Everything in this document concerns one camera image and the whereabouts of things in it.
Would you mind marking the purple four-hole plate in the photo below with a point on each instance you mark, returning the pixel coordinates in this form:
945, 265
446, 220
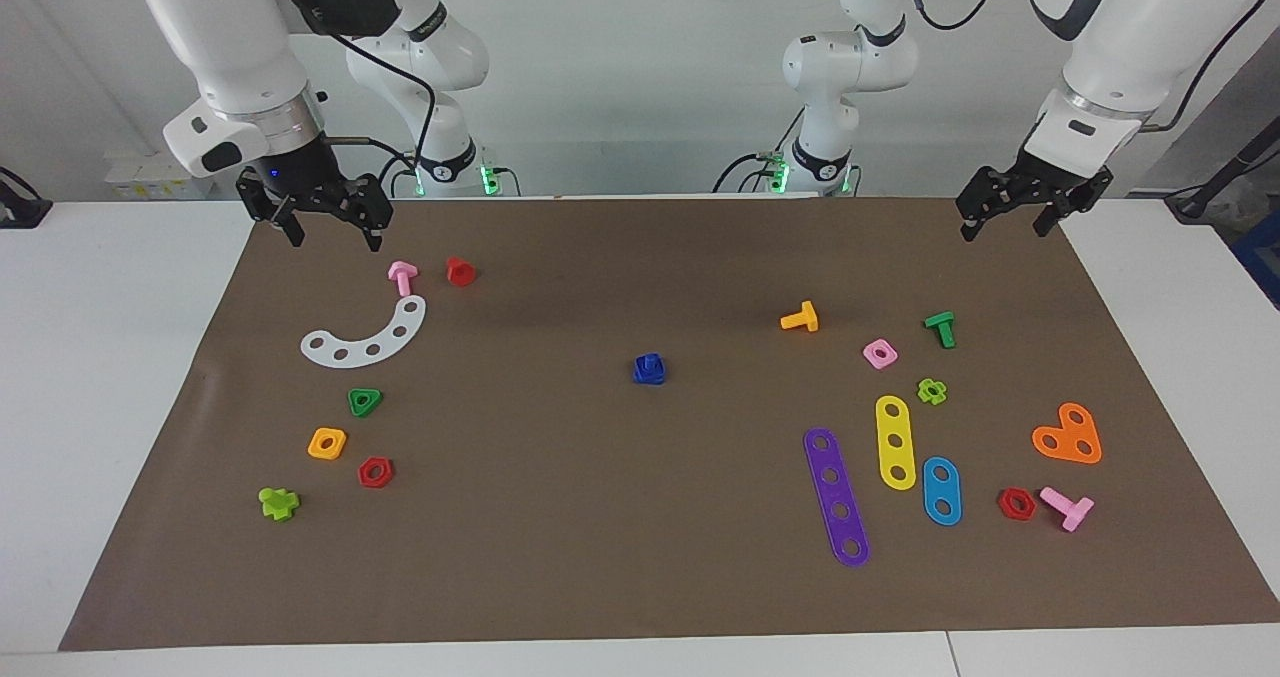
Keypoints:
835, 492

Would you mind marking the red hexagon plastic nut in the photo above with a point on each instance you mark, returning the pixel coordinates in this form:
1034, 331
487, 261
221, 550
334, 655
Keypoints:
1030, 507
387, 477

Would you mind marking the lime green flower nut left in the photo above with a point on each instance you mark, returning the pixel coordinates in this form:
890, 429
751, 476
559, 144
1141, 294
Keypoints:
278, 503

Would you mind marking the orange square plastic nut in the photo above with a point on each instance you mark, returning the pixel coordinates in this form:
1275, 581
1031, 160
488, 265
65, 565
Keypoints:
314, 447

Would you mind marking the orange plastic bolt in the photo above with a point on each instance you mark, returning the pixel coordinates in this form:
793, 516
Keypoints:
800, 319

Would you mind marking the pink square plastic nut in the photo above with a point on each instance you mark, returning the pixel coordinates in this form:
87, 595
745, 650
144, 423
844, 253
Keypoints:
891, 357

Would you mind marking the blue crate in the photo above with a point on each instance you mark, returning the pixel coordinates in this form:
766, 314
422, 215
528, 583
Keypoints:
1262, 257

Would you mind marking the white cardboard box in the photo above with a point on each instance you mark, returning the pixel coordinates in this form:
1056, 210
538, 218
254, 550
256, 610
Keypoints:
160, 177

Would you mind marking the red plastic bolt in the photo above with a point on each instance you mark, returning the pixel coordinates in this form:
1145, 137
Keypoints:
460, 272

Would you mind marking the orange heart-shaped plate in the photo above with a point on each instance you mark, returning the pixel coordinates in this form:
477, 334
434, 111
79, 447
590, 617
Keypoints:
1068, 437

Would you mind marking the blue two-hole plate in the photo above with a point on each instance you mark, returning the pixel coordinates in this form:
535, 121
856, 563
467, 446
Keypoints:
941, 491

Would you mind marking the black clamp mount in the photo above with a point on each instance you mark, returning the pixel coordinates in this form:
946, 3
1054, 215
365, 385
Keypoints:
20, 207

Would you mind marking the lime green cross nut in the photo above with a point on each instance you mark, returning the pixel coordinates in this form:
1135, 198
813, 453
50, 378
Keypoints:
940, 393

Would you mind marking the white curved five-hole plate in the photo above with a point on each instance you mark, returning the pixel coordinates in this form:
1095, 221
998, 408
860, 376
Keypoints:
356, 355

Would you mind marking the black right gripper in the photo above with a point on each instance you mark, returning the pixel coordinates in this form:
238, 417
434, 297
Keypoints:
310, 192

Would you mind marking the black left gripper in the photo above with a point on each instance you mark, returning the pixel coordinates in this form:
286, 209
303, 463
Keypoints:
1030, 189

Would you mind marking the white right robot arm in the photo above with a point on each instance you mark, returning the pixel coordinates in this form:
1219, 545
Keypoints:
230, 37

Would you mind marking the black stand pole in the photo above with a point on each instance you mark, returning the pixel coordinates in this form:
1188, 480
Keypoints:
1225, 172

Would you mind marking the green triangle plastic nut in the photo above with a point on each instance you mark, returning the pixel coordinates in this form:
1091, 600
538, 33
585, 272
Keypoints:
373, 398

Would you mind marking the blue triangle-head plastic bolt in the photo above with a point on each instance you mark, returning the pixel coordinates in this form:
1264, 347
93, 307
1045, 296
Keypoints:
650, 378

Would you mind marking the pink plastic bolt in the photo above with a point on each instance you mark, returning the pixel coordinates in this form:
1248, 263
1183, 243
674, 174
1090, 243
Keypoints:
1070, 507
402, 277

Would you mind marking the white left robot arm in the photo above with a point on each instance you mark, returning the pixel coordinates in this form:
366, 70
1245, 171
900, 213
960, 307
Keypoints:
1130, 47

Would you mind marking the brown table mat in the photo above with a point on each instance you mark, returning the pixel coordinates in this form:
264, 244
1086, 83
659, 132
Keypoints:
600, 517

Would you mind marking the yellow three-hole plate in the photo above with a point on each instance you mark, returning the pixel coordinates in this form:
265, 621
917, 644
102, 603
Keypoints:
893, 426

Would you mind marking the dark green plastic bolt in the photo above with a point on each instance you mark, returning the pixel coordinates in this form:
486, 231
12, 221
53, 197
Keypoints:
941, 329

